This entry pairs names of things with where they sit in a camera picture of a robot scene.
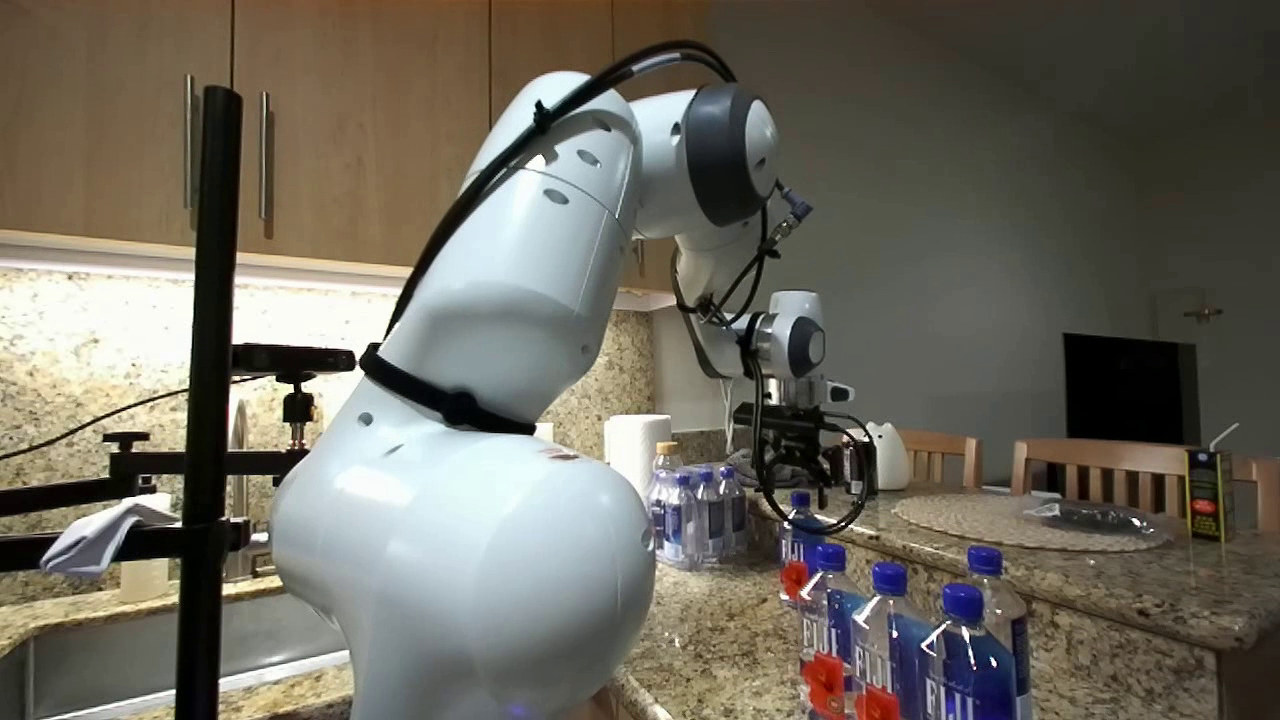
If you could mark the shrink-wrapped water bottle pack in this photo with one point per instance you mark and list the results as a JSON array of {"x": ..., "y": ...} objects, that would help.
[{"x": 702, "y": 523}]

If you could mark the white crumpled paper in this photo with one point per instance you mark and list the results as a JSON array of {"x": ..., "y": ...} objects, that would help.
[{"x": 105, "y": 535}]

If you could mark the black orange drink carton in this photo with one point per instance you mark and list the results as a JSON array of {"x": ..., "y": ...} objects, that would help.
[{"x": 1206, "y": 499}]

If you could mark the black camera stand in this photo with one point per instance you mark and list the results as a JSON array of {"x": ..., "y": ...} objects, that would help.
[{"x": 215, "y": 264}]

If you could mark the black flat screen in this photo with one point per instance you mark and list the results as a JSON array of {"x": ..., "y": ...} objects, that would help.
[{"x": 1124, "y": 390}]

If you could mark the white paper towel roll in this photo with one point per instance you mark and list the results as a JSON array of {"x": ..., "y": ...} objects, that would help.
[{"x": 639, "y": 452}]

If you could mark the white plastic jug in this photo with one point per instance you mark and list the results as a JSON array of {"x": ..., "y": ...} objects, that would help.
[{"x": 891, "y": 461}]

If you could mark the wooden wall cabinets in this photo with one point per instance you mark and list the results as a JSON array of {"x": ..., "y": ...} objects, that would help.
[{"x": 80, "y": 123}]

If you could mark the small glass dish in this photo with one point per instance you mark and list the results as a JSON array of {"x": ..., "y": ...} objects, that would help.
[{"x": 1083, "y": 518}]

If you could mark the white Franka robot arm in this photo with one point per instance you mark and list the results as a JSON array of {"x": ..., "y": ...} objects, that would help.
[{"x": 464, "y": 561}]

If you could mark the wooden slatted chair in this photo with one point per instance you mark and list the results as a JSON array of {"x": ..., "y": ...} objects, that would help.
[
  {"x": 1105, "y": 470},
  {"x": 947, "y": 461},
  {"x": 1261, "y": 499}
]

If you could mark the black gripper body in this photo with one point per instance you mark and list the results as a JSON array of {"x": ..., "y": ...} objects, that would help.
[{"x": 802, "y": 450}]

